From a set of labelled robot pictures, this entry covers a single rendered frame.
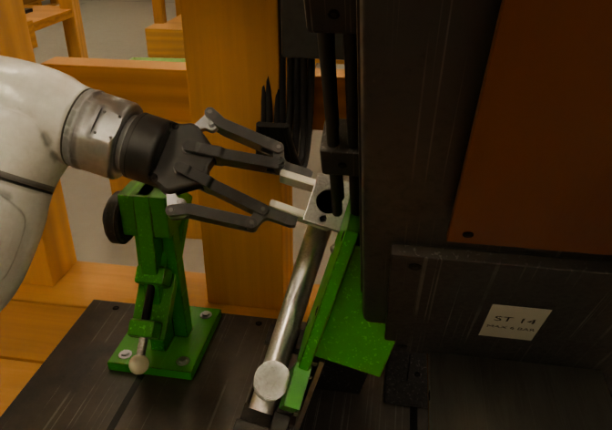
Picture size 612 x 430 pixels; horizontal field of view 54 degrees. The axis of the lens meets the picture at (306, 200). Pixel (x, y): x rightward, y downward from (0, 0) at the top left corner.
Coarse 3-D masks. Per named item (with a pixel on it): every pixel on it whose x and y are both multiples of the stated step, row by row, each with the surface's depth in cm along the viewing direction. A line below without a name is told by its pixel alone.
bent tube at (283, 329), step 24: (312, 192) 63; (312, 216) 63; (312, 240) 72; (312, 264) 74; (288, 288) 74; (288, 312) 72; (288, 336) 72; (264, 360) 71; (288, 360) 71; (264, 408) 69
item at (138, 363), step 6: (138, 342) 84; (144, 342) 84; (138, 348) 84; (144, 348) 84; (138, 354) 83; (144, 354) 84; (132, 360) 83; (138, 360) 82; (144, 360) 83; (132, 366) 82; (138, 366) 82; (144, 366) 83; (132, 372) 83; (138, 372) 82; (144, 372) 83
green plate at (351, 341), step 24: (336, 240) 63; (336, 264) 53; (360, 264) 54; (336, 288) 54; (360, 288) 55; (312, 312) 64; (336, 312) 57; (360, 312) 57; (312, 336) 57; (336, 336) 59; (360, 336) 58; (312, 360) 59; (336, 360) 60; (360, 360) 59; (384, 360) 59
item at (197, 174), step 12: (180, 168) 64; (192, 168) 64; (204, 180) 64; (216, 180) 64; (216, 192) 64; (228, 192) 64; (240, 192) 64; (240, 204) 64; (252, 204) 64; (264, 204) 64
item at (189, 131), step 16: (128, 128) 63; (144, 128) 63; (160, 128) 63; (176, 128) 66; (192, 128) 66; (128, 144) 62; (144, 144) 62; (160, 144) 63; (176, 144) 65; (128, 160) 63; (144, 160) 63; (160, 160) 65; (176, 160) 65; (192, 160) 65; (208, 160) 65; (128, 176) 65; (144, 176) 64; (160, 176) 64; (176, 176) 64; (176, 192) 65
